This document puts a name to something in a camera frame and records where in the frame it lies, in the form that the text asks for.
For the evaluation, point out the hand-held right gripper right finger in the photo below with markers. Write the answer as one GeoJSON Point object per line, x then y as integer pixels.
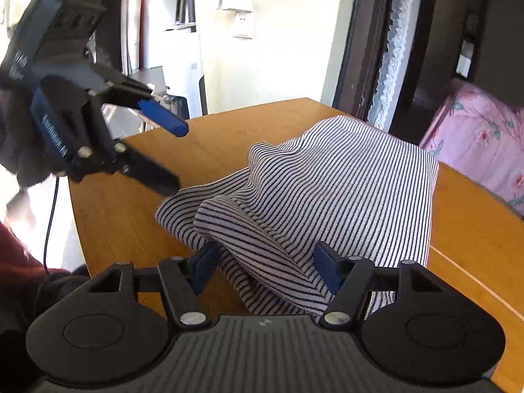
{"type": "Point", "coordinates": [327, 270]}

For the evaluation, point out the white lace curtain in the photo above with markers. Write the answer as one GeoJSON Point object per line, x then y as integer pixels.
{"type": "Point", "coordinates": [395, 49]}

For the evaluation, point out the white card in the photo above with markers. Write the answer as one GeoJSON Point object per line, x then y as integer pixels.
{"type": "Point", "coordinates": [465, 65]}

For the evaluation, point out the white appliance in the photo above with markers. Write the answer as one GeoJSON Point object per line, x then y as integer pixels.
{"type": "Point", "coordinates": [184, 73]}

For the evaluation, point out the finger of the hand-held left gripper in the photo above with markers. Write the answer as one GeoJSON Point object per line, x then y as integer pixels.
{"type": "Point", "coordinates": [163, 118]}
{"type": "Point", "coordinates": [151, 176]}

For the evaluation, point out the grey striped pants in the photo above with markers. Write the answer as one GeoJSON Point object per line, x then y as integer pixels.
{"type": "Point", "coordinates": [327, 180]}

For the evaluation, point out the person's maroon sweater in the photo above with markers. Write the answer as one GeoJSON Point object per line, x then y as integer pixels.
{"type": "Point", "coordinates": [16, 254]}

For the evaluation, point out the person's left hand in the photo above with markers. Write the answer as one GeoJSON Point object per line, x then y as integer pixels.
{"type": "Point", "coordinates": [20, 139]}

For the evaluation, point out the white wall box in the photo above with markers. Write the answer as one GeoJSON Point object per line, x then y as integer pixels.
{"type": "Point", "coordinates": [235, 5]}

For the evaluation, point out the pink floral bed blanket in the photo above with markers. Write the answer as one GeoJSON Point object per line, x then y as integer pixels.
{"type": "Point", "coordinates": [479, 139]}

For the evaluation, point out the dark bedroom shelf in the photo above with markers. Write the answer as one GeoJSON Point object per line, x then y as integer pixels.
{"type": "Point", "coordinates": [479, 16]}

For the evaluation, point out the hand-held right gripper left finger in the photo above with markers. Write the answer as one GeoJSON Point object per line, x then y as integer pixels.
{"type": "Point", "coordinates": [204, 268]}

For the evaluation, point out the dark brown door frame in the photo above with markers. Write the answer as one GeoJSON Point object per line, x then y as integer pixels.
{"type": "Point", "coordinates": [356, 49]}

